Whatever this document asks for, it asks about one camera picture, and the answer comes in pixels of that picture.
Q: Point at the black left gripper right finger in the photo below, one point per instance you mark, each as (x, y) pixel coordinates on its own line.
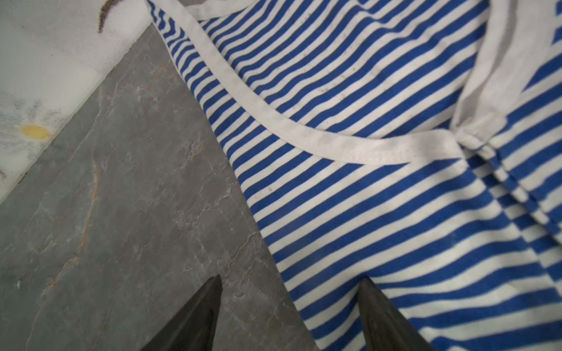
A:
(384, 327)

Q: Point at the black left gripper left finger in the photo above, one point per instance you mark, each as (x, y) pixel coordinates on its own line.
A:
(193, 327)

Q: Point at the blue white striped tank top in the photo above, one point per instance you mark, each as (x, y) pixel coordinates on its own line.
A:
(413, 143)

